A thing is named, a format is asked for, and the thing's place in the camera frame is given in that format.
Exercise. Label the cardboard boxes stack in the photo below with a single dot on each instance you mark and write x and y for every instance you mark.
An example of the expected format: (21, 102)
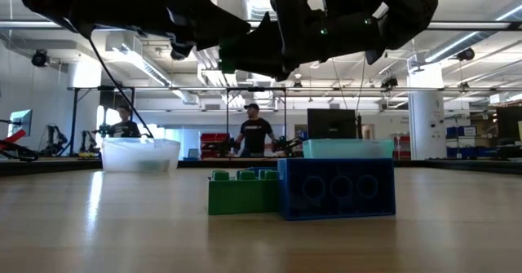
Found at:
(483, 124)

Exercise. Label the black background station frame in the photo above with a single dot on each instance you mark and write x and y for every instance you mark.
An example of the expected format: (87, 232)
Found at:
(256, 89)
(102, 88)

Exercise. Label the white round pillar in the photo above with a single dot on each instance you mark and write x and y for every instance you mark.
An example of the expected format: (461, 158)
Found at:
(426, 122)

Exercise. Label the red and black clamp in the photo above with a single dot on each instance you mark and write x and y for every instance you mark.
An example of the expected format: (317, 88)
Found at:
(16, 136)

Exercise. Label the clear plastic bin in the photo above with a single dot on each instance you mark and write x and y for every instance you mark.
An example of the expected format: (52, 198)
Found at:
(138, 152)

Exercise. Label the teal plastic bin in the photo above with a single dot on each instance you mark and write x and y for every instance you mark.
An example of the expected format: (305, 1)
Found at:
(348, 148)

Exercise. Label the black monitor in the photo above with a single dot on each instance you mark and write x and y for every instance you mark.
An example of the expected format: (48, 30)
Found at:
(510, 124)
(331, 124)

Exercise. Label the blue toy brick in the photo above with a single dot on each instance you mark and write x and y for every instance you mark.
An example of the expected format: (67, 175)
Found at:
(338, 189)

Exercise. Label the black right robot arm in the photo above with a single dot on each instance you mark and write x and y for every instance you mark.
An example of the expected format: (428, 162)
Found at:
(408, 8)

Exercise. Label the black background robot arm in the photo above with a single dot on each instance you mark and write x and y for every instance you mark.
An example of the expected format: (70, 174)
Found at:
(287, 146)
(55, 138)
(224, 146)
(89, 142)

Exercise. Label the black ceiling camera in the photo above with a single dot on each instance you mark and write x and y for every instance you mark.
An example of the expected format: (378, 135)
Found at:
(389, 82)
(465, 54)
(40, 58)

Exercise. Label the lit computer monitor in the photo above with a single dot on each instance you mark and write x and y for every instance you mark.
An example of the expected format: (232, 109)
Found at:
(20, 122)

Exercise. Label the person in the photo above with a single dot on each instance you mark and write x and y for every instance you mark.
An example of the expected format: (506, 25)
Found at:
(124, 128)
(255, 132)

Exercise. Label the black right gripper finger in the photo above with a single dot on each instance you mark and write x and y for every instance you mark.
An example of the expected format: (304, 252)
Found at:
(265, 49)

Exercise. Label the blue bin shelf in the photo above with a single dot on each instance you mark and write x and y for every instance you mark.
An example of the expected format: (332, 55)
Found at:
(465, 142)

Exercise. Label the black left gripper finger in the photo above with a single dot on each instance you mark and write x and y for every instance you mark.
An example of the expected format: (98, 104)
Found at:
(212, 24)

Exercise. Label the red bin stack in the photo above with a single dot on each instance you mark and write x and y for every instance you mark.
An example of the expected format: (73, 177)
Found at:
(213, 137)

